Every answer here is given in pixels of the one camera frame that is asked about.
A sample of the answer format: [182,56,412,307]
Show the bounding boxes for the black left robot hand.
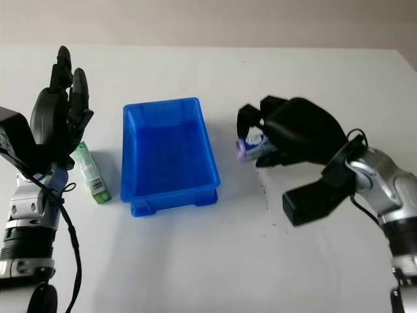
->
[29,46,95,170]

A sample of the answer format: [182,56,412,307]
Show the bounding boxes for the green toothpaste box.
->
[72,140,113,205]

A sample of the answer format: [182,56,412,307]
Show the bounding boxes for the blue plastic tray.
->
[120,96,222,218]

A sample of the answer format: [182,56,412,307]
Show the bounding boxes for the small white purple carton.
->
[235,132,278,164]

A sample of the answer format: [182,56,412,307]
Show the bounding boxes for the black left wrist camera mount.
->
[0,106,42,175]

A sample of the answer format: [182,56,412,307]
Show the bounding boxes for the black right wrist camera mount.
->
[281,136,363,227]

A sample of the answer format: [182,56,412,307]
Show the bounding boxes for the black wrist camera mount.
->
[0,106,42,175]
[281,136,363,227]

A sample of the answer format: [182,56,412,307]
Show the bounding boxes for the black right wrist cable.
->
[344,128,392,226]

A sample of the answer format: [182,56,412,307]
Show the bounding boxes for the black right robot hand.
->
[237,95,348,169]

